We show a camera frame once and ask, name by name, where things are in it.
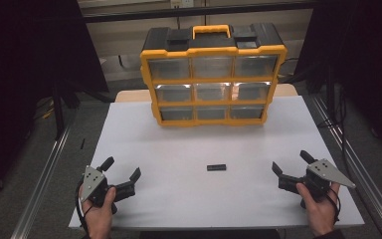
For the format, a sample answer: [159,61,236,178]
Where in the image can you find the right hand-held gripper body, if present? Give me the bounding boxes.
[302,158,357,202]

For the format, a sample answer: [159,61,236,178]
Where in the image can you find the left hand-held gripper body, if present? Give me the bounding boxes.
[80,164,125,215]

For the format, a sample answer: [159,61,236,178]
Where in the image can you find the small black rectangular block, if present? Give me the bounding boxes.
[206,163,228,172]

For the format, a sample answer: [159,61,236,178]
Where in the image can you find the clear plastic drawer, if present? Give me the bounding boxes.
[229,105,267,120]

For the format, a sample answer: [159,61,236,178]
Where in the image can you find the yellow black storage organizer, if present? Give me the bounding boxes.
[139,22,288,127]

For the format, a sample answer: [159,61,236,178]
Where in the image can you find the person's left hand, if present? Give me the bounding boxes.
[82,186,117,237]

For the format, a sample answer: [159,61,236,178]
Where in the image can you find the person's right hand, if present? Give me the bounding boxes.
[295,181,341,237]

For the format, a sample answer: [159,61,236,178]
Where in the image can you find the black metal stand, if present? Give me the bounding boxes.
[51,79,81,140]

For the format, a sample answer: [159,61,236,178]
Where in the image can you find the grid of clear drawers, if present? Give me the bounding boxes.
[147,54,279,121]

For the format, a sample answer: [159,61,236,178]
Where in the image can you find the black curtain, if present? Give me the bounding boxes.
[292,0,382,160]
[0,0,110,207]

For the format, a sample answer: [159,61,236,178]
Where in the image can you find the left hand-held gripper cable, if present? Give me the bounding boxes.
[75,178,93,239]

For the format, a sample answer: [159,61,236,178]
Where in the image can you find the hand-held gripper cable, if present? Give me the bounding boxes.
[324,187,342,223]
[75,178,93,239]

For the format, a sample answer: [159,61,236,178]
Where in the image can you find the right hand-held gripper cable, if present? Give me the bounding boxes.
[324,187,342,223]

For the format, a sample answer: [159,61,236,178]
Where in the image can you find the aluminium floor rail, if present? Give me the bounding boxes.
[10,116,76,239]
[306,94,382,239]

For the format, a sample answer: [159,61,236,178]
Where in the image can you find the black floor cables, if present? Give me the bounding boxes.
[317,86,356,173]

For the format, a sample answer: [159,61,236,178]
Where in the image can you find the black horizontal frame bar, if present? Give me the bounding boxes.
[81,1,316,24]

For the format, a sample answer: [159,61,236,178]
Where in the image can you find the white wall outlet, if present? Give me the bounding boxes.
[170,0,195,9]

